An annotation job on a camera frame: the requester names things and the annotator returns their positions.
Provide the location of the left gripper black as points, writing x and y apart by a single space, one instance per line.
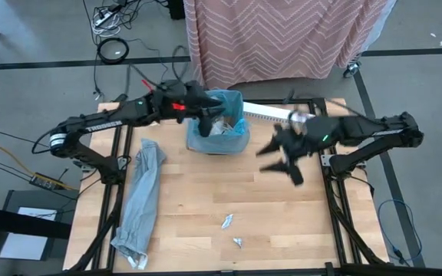
179 99

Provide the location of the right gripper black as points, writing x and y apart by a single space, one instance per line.
301 140

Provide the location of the blue plastic trash bag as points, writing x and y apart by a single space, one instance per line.
221 143

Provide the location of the grey plastic trash bag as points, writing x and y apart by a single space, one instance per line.
140 211

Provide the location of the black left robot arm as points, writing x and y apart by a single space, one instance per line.
104 124

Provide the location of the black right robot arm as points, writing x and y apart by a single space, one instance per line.
359 126

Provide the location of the pink chevron cloth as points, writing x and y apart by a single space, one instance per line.
274 38

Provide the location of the black floor box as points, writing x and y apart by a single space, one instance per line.
177 9

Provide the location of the white power strip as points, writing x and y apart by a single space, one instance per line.
104 18

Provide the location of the black power box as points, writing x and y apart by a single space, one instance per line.
44 181

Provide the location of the grey stand base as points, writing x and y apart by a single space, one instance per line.
17 197

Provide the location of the black metal bar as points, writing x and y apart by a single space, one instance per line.
21 224

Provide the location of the white paper sheet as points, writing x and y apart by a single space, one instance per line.
25 247

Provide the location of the black aluminium frame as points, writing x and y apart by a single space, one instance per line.
336 209

